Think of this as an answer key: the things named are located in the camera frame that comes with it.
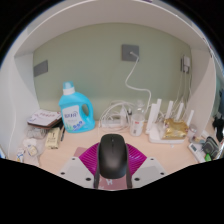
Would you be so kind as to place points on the white router with antennas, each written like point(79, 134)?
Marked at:
point(155, 136)

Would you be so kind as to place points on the black computer mouse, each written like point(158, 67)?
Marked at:
point(113, 155)

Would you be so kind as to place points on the white shelf unit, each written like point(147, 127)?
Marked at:
point(100, 16)

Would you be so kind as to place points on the small yellow box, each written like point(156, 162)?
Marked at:
point(52, 138)

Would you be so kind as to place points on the grey wall socket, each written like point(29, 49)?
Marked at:
point(130, 52)

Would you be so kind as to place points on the clear plastic bottle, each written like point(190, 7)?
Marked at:
point(137, 123)

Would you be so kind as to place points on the clear plastic bags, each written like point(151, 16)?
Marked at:
point(33, 145)

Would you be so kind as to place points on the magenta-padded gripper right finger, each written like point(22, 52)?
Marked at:
point(150, 168)

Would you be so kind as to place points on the blue detergent bottle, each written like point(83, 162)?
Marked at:
point(75, 115)

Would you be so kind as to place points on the black bag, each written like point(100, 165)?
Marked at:
point(219, 126)

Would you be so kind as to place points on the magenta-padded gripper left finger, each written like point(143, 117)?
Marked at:
point(75, 168)

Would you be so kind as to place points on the small white yellow packet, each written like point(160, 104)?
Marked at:
point(20, 155)

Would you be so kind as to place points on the grey wall plate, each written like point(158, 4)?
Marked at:
point(40, 68)

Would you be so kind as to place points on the pink cartoon-print mouse pad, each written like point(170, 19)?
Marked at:
point(80, 152)

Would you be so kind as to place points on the green small packet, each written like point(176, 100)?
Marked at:
point(208, 157)

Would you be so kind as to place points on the small white jar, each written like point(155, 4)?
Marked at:
point(192, 131)

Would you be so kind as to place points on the gold foil bag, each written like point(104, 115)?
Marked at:
point(175, 129)

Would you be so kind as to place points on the white wall charger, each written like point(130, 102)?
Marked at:
point(186, 63)

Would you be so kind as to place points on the grey pouch with green trim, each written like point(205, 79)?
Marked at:
point(210, 146)

